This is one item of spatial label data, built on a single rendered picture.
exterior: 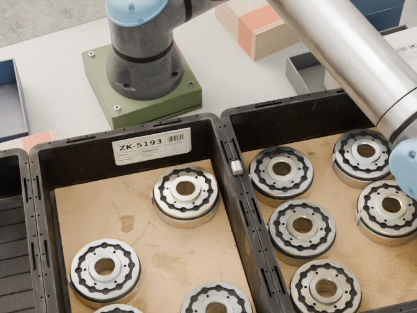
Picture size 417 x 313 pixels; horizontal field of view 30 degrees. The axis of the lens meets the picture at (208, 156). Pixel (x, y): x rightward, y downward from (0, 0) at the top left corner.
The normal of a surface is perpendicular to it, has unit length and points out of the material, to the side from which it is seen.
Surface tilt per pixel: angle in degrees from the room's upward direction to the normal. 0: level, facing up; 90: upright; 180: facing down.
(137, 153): 90
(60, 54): 0
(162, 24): 92
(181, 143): 90
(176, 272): 0
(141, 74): 74
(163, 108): 90
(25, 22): 0
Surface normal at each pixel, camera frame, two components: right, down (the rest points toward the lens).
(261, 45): 0.51, 0.67
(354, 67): -0.50, 0.06
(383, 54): 0.20, -0.48
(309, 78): -0.01, -0.62
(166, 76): 0.64, 0.40
